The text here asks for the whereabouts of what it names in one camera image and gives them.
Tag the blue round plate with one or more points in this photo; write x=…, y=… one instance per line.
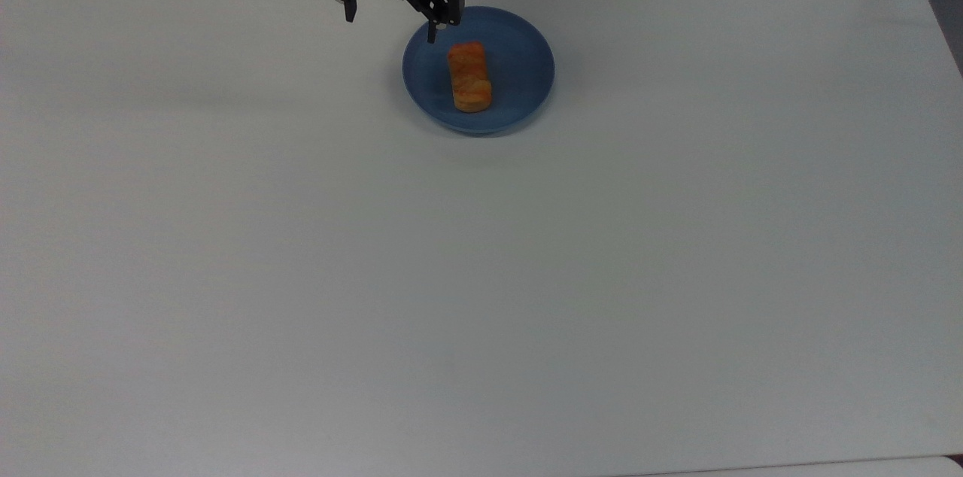
x=511, y=71

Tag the orange-brown bread loaf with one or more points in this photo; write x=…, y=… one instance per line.
x=469, y=77

